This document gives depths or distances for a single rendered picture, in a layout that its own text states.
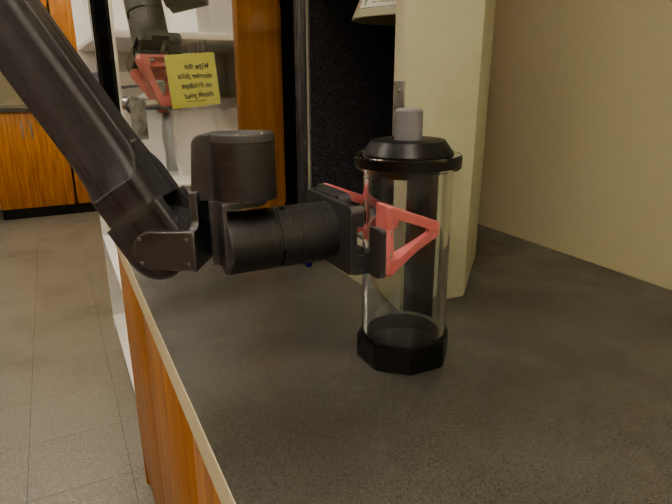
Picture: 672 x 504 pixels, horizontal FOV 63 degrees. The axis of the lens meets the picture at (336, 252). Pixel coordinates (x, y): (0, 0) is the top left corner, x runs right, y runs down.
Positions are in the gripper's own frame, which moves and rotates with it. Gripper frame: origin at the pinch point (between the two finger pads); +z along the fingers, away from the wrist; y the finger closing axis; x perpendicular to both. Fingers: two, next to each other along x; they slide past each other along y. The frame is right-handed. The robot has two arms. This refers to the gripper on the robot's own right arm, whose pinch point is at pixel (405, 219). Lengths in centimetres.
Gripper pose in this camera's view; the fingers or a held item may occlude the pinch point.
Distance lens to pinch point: 58.7
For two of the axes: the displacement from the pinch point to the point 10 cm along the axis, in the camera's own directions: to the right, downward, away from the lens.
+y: -4.5, -2.6, 8.6
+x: 0.1, 9.5, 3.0
